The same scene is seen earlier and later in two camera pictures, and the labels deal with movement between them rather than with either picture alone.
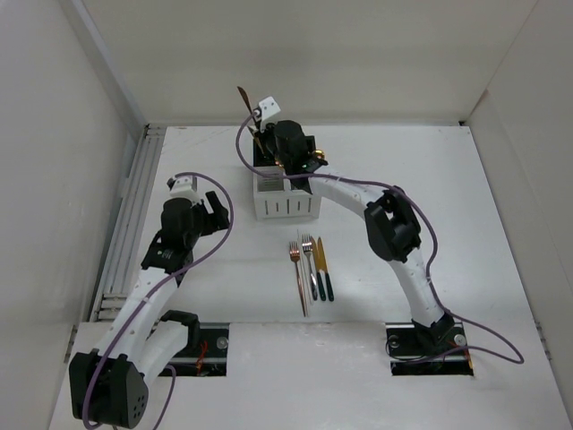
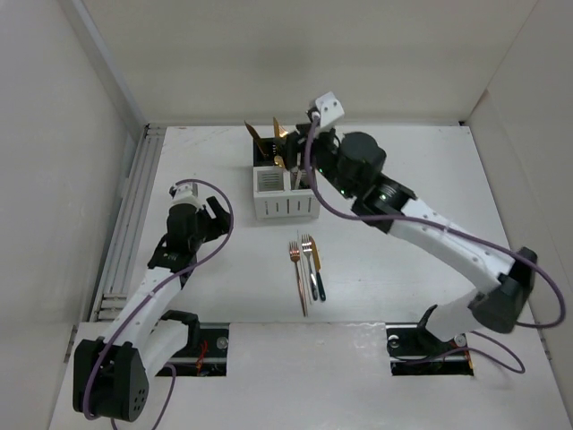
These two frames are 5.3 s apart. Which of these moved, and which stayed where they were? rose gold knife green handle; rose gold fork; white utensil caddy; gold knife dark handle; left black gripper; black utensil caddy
Moved: rose gold knife green handle; gold knife dark handle
Stayed: black utensil caddy; left black gripper; rose gold fork; white utensil caddy
